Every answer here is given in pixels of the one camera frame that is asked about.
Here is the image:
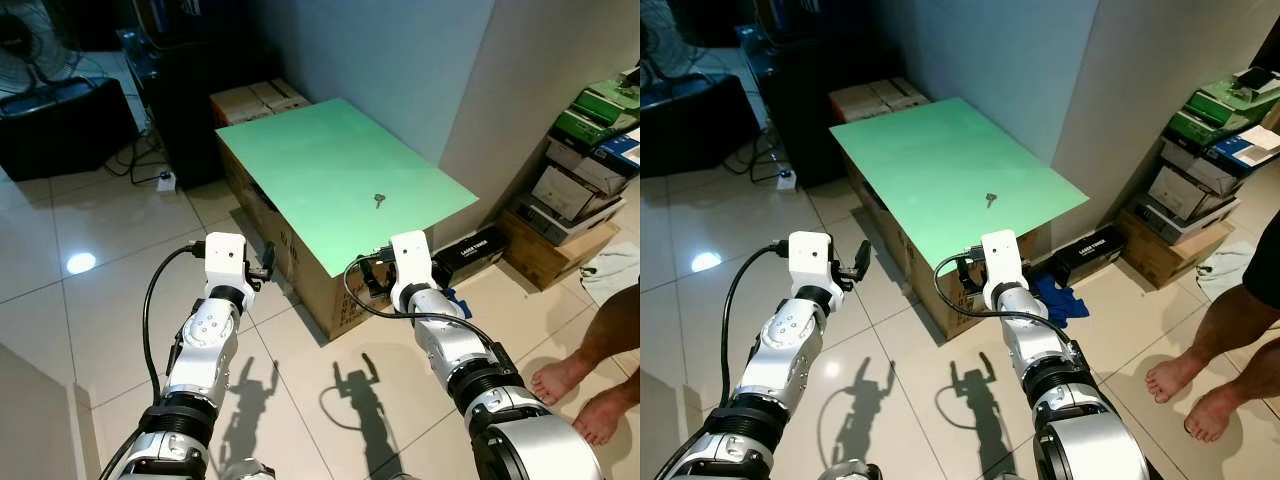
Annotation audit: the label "large brown cardboard box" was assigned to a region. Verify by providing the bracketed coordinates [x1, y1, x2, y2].
[843, 155, 1041, 339]
[217, 150, 441, 341]

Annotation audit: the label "black laser toner box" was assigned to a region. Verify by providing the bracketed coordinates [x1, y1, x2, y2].
[1048, 228, 1137, 287]
[432, 230, 507, 287]

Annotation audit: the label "green board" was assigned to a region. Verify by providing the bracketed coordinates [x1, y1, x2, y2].
[828, 96, 1090, 277]
[214, 97, 480, 279]

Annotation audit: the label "black cabinet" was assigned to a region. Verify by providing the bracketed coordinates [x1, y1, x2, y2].
[118, 25, 283, 191]
[738, 20, 901, 187]

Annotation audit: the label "grey robot waist part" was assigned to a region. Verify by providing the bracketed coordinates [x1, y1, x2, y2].
[820, 459, 882, 480]
[221, 458, 277, 480]

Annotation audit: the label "white grey printed carton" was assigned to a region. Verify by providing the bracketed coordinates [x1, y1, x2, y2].
[1148, 165, 1242, 222]
[530, 165, 627, 224]

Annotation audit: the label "black case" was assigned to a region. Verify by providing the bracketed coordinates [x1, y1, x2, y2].
[0, 78, 140, 182]
[640, 72, 761, 180]

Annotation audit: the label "person's bare leg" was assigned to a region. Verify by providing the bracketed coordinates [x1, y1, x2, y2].
[1144, 285, 1280, 405]
[571, 372, 641, 447]
[529, 285, 641, 407]
[1184, 368, 1280, 444]

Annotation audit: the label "white carton box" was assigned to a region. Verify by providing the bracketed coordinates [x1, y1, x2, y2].
[545, 140, 631, 197]
[1160, 140, 1251, 197]

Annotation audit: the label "white cloth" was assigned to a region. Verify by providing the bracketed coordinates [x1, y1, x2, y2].
[578, 242, 641, 307]
[1195, 240, 1257, 302]

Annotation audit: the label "green cartridge box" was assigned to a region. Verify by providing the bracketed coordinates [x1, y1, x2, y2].
[1186, 68, 1280, 129]
[575, 68, 641, 127]
[1168, 108, 1251, 151]
[553, 108, 627, 150]

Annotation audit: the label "white and blue box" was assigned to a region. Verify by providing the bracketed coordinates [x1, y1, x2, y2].
[1215, 125, 1280, 177]
[590, 130, 641, 177]

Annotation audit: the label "standing fan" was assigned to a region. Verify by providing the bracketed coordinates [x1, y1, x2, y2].
[0, 14, 83, 97]
[640, 0, 707, 87]

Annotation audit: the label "person's black shorts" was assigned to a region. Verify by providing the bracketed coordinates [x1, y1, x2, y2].
[1242, 210, 1280, 312]

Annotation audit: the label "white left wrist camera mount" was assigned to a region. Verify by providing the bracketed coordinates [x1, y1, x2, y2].
[788, 231, 834, 291]
[204, 232, 249, 292]

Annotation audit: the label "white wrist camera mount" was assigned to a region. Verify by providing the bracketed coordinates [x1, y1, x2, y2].
[204, 232, 249, 292]
[980, 229, 1026, 290]
[788, 231, 834, 291]
[388, 230, 434, 292]

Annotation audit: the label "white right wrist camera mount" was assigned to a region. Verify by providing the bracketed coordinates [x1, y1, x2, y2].
[388, 230, 434, 292]
[980, 229, 1026, 290]

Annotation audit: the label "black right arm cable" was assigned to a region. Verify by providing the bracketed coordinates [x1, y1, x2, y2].
[933, 252, 1086, 346]
[343, 255, 501, 347]

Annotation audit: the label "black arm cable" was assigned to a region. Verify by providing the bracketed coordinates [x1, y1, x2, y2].
[933, 252, 1086, 346]
[343, 255, 501, 347]
[719, 240, 793, 406]
[141, 240, 208, 403]

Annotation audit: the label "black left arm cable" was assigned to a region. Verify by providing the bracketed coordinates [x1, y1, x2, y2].
[719, 240, 793, 406]
[141, 240, 208, 403]

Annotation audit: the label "black floor cables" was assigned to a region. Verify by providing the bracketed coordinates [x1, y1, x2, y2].
[750, 130, 801, 187]
[100, 130, 177, 187]

